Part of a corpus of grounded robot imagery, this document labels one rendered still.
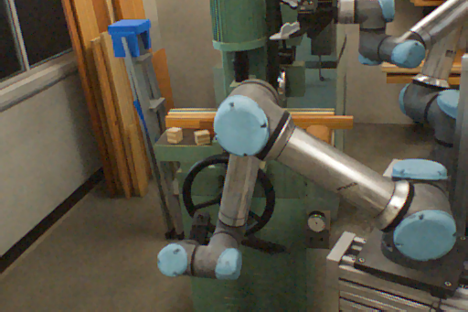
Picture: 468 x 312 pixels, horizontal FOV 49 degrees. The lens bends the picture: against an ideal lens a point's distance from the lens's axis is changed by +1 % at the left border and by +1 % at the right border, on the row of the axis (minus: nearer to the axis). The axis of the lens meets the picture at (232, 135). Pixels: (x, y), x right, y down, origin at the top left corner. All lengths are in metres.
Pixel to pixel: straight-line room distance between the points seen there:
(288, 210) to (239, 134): 0.79
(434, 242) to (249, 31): 0.88
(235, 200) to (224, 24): 0.62
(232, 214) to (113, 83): 1.92
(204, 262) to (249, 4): 0.81
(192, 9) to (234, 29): 2.62
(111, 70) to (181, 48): 1.38
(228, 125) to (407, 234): 0.41
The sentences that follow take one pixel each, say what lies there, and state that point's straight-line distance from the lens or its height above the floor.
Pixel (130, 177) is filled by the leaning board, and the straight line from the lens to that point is 3.33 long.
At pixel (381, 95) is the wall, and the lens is 4.15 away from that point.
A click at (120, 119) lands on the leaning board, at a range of 3.17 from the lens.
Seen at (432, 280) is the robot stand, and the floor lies 0.82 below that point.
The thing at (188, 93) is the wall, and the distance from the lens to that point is 4.47.
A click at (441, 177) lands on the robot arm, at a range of 1.21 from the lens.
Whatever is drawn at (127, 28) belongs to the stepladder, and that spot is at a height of 1.14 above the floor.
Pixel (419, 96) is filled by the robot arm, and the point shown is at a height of 1.02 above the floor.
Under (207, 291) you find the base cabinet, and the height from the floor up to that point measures 0.30.
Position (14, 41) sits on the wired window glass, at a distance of 3.01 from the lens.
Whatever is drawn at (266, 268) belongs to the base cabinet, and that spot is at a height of 0.42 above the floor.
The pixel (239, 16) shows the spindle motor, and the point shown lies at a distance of 1.64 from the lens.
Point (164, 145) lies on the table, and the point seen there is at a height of 0.90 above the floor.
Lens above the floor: 1.59
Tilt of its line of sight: 23 degrees down
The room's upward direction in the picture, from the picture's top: 4 degrees counter-clockwise
